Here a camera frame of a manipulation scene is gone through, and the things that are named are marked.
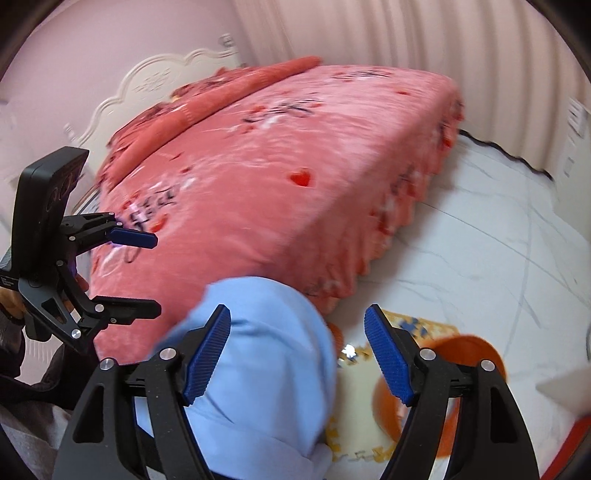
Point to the person's light blue trouser leg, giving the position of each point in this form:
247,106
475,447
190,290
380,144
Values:
268,369

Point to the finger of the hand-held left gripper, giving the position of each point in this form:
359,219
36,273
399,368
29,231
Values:
136,238
129,310

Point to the red folded quilt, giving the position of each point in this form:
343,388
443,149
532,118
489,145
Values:
194,110

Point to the white floral cloth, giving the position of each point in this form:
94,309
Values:
360,397

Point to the white carved headboard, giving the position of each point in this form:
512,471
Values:
138,83

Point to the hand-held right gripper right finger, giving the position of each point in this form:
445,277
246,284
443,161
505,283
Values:
388,360

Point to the pale pleated curtain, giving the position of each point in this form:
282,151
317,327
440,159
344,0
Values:
415,37

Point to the bed with pink blanket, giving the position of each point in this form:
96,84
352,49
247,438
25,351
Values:
277,161

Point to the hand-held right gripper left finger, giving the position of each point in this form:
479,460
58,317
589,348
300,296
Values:
207,360

